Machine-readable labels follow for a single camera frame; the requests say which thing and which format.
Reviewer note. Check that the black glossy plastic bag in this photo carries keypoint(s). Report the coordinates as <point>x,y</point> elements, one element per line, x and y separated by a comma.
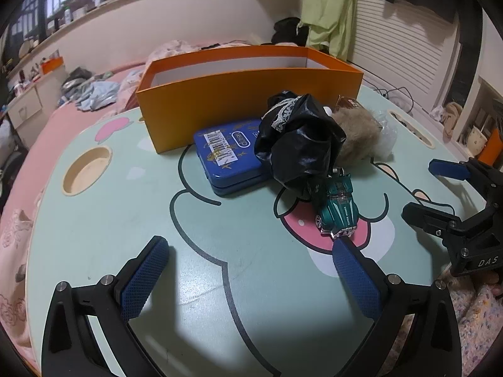
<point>302,145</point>

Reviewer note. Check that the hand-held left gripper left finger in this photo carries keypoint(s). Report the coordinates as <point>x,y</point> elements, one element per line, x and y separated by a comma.
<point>143,279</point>

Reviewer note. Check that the light green hanging garment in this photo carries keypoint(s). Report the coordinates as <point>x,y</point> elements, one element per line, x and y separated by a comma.
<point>330,11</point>

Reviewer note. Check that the dark grey clothes pile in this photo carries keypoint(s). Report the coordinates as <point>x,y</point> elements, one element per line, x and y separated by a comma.
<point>76,78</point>

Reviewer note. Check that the small orange box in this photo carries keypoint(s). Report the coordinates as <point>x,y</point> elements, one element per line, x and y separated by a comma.
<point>52,66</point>

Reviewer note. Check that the black clothes heap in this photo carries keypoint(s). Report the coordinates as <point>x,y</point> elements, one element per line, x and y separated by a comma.
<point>289,31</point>

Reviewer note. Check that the blue tin box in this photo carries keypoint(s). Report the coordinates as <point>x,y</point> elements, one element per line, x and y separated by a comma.
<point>232,157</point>

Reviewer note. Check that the light blue clothes pile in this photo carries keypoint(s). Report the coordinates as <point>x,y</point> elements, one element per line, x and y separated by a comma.
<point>96,96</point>

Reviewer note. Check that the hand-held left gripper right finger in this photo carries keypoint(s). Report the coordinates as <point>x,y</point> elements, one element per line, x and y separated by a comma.
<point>355,279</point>

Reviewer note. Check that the white cabinet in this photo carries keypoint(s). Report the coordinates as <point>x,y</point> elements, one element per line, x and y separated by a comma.
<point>25,106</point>

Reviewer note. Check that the clear plastic bag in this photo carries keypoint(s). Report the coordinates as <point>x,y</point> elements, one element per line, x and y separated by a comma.
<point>387,135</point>

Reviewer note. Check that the beige plush item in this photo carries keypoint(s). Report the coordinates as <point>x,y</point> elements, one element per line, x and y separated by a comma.
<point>452,118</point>

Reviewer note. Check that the orange cardboard box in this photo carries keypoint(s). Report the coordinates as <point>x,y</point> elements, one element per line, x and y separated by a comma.
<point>220,98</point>

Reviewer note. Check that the brown lens sunglasses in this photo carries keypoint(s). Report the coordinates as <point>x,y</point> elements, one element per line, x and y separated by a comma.
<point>347,103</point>

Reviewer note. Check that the cartoon printed green desktop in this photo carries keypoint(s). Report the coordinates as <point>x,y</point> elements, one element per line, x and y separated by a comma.
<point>235,243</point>

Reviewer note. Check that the pink bed sheet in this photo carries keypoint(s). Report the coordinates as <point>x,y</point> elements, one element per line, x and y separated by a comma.
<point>59,129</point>

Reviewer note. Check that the crumpled pink blanket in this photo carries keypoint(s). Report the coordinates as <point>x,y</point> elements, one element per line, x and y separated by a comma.
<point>173,49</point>

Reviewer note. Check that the green toy car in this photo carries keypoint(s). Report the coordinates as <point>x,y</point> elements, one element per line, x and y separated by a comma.
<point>340,208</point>

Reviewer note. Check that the white green bottle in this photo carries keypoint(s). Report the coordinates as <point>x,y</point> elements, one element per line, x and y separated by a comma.
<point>67,13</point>

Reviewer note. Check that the brown fluffy scrunchie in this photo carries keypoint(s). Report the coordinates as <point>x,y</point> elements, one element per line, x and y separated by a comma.
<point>359,133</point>

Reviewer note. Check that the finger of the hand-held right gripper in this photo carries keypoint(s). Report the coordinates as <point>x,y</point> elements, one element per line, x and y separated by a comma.
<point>424,216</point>
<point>448,168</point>

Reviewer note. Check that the white cup with straw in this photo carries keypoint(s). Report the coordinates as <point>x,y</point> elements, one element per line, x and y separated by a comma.
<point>477,136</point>

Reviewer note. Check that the white louvered door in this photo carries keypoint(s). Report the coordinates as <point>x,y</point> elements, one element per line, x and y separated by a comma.
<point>404,51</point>

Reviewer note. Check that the white plastic bag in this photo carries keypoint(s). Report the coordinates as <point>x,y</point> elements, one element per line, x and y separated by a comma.
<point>6,135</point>

